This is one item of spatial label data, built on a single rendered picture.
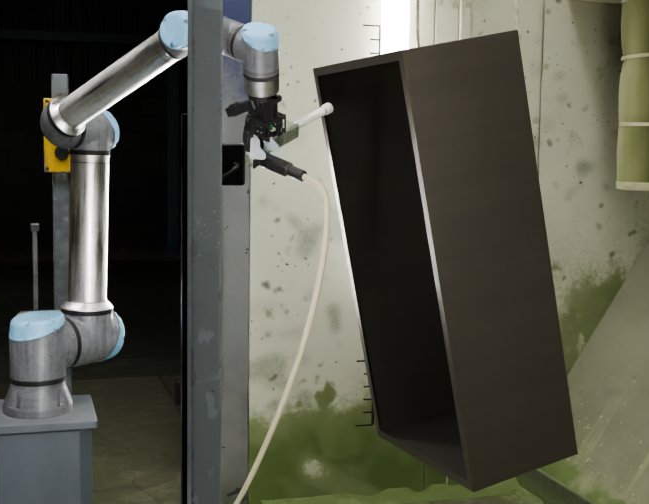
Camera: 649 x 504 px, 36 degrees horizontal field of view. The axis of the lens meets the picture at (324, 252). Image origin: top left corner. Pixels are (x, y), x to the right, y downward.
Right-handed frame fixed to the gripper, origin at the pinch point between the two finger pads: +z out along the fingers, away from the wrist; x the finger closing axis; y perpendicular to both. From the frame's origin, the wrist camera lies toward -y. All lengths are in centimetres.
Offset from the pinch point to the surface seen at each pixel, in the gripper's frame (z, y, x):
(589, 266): 100, 44, 152
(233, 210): 61, -53, 49
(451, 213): 9, 48, 21
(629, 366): 115, 77, 122
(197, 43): -68, 48, -70
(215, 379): -20, 66, -89
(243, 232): 68, -49, 48
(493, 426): 62, 73, 11
